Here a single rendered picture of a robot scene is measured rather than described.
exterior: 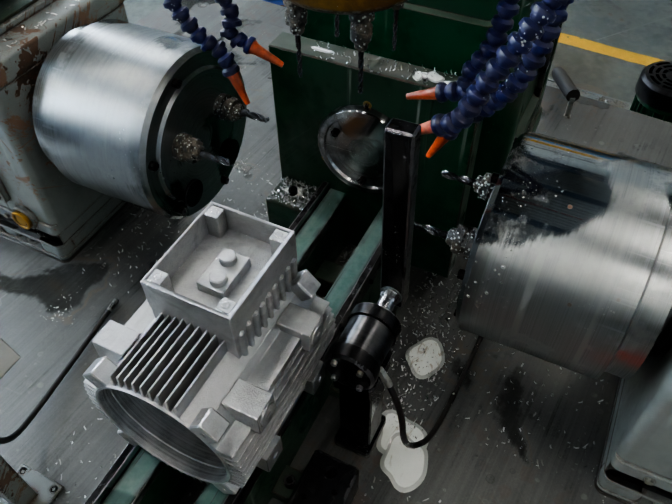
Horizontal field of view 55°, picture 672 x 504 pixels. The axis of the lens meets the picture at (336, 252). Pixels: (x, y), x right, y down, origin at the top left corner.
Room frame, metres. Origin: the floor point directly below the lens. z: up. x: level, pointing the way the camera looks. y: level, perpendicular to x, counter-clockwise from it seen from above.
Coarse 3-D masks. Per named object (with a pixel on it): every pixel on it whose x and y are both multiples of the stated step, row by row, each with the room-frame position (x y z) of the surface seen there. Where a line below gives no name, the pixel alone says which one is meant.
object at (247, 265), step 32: (192, 224) 0.45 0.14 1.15; (224, 224) 0.47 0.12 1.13; (256, 224) 0.46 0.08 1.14; (192, 256) 0.43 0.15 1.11; (224, 256) 0.42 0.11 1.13; (256, 256) 0.43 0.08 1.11; (288, 256) 0.42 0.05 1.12; (160, 288) 0.37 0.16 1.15; (192, 288) 0.39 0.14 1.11; (224, 288) 0.38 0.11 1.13; (256, 288) 0.37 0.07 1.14; (288, 288) 0.42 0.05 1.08; (192, 320) 0.35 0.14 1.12; (224, 320) 0.34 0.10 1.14; (256, 320) 0.36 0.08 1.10
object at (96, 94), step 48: (96, 48) 0.76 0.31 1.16; (144, 48) 0.75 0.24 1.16; (192, 48) 0.75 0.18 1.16; (48, 96) 0.71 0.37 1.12; (96, 96) 0.69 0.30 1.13; (144, 96) 0.67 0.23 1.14; (192, 96) 0.72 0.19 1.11; (48, 144) 0.69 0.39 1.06; (96, 144) 0.66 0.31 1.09; (144, 144) 0.63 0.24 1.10; (192, 144) 0.66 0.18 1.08; (240, 144) 0.80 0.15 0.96; (144, 192) 0.62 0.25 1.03; (192, 192) 0.67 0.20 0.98
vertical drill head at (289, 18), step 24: (288, 0) 0.61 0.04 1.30; (312, 0) 0.58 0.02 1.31; (336, 0) 0.58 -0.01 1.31; (360, 0) 0.58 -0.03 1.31; (384, 0) 0.58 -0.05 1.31; (288, 24) 0.63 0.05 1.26; (336, 24) 0.72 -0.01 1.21; (360, 24) 0.60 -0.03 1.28; (360, 48) 0.60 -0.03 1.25; (360, 72) 0.60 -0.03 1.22
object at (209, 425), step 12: (300, 276) 0.42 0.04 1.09; (312, 276) 0.43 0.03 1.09; (300, 288) 0.41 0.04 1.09; (312, 288) 0.42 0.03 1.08; (96, 360) 0.33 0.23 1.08; (108, 360) 0.33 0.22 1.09; (96, 372) 0.31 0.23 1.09; (108, 372) 0.32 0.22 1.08; (96, 384) 0.31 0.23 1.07; (204, 408) 0.28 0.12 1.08; (204, 420) 0.26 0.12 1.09; (216, 420) 0.27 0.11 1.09; (120, 432) 0.32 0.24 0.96; (204, 432) 0.25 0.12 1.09; (216, 432) 0.26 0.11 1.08; (132, 444) 0.31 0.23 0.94; (228, 492) 0.25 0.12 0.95
